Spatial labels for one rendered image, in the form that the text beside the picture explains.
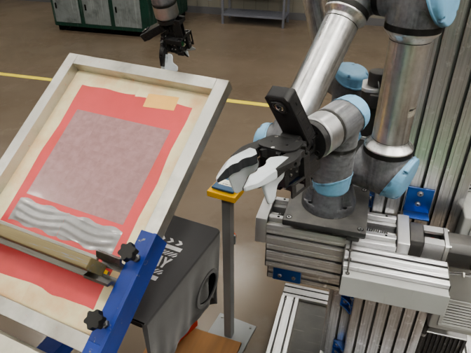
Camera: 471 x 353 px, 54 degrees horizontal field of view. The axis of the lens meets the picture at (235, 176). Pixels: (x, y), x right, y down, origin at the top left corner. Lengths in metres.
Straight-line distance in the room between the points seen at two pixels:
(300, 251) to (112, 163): 0.60
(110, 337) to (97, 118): 0.66
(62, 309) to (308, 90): 0.79
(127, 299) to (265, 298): 1.72
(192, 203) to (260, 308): 1.11
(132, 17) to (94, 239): 6.46
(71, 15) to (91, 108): 6.66
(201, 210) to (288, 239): 2.08
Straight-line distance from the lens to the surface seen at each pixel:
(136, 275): 1.11
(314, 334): 2.35
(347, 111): 0.85
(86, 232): 1.28
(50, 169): 1.45
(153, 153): 1.30
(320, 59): 1.00
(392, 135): 1.11
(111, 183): 1.31
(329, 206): 1.26
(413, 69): 1.06
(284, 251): 1.41
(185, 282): 1.56
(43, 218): 1.37
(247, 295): 2.77
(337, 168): 0.89
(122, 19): 7.66
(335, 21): 1.03
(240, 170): 0.69
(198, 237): 1.68
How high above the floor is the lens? 2.03
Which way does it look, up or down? 33 degrees down
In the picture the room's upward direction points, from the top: straight up
